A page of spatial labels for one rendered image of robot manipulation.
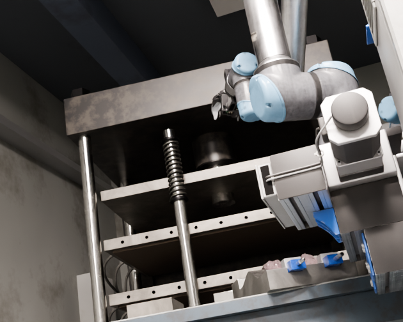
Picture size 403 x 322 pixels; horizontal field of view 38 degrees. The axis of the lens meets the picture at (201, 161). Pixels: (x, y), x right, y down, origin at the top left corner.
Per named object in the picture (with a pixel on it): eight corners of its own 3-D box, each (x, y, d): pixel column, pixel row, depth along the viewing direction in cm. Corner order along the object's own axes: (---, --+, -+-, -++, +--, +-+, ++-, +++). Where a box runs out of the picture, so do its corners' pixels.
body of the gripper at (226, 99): (217, 118, 194) (224, 101, 183) (217, 95, 197) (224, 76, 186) (240, 119, 195) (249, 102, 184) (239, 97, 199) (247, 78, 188)
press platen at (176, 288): (359, 259, 250) (356, 248, 252) (109, 306, 261) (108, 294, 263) (348, 284, 318) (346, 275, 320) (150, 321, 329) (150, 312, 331)
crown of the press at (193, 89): (357, 147, 256) (325, 29, 278) (71, 207, 269) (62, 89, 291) (346, 201, 334) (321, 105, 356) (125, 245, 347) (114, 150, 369)
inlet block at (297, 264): (315, 268, 156) (310, 248, 158) (297, 270, 155) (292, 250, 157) (300, 278, 168) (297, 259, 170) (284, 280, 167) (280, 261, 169)
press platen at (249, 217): (345, 203, 259) (341, 192, 261) (103, 251, 270) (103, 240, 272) (337, 239, 327) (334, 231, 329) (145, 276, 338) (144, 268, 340)
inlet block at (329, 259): (353, 262, 158) (348, 243, 160) (336, 264, 157) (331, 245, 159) (336, 273, 170) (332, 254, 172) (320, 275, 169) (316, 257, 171)
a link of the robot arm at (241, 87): (281, 109, 169) (273, 76, 173) (243, 112, 167) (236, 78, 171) (273, 121, 176) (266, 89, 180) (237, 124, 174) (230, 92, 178)
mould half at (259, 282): (359, 277, 166) (349, 239, 170) (270, 289, 161) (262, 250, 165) (307, 306, 211) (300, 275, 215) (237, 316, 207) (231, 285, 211)
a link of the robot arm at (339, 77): (374, 103, 140) (359, 54, 145) (321, 107, 138) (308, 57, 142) (354, 126, 151) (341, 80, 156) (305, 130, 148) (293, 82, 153)
